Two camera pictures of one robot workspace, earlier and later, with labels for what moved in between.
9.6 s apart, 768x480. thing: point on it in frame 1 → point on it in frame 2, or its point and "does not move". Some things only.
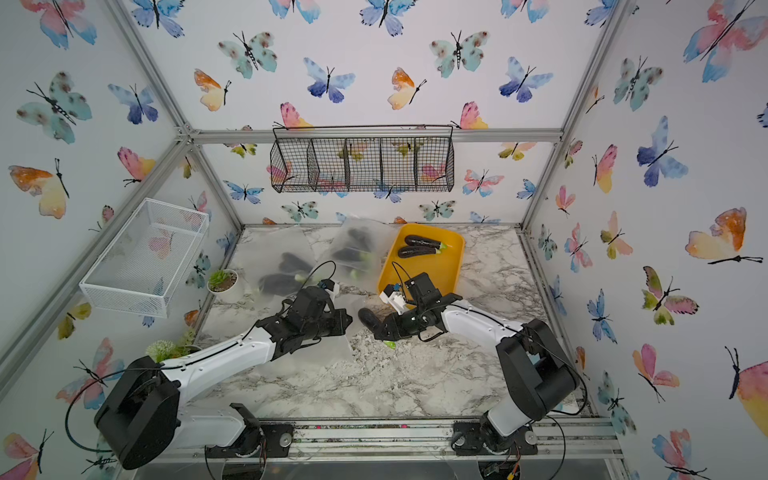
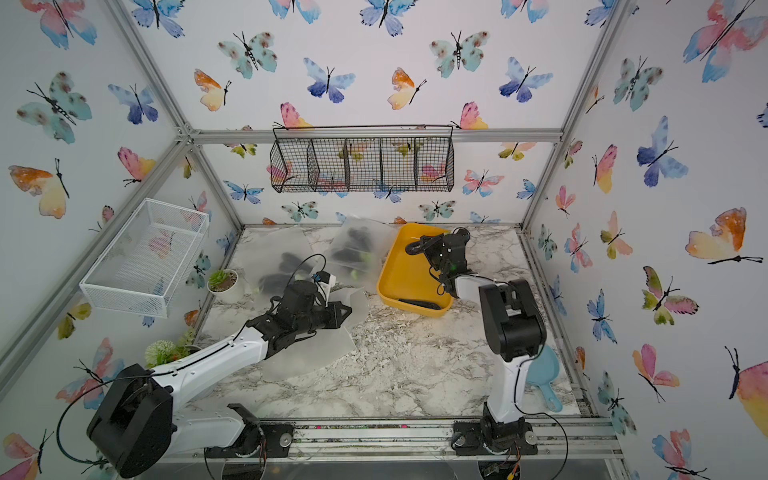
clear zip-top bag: [357, 249] does not move
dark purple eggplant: [285, 284] does not move
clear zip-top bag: [280, 263] does not move
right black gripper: [395, 331] → [428, 247]
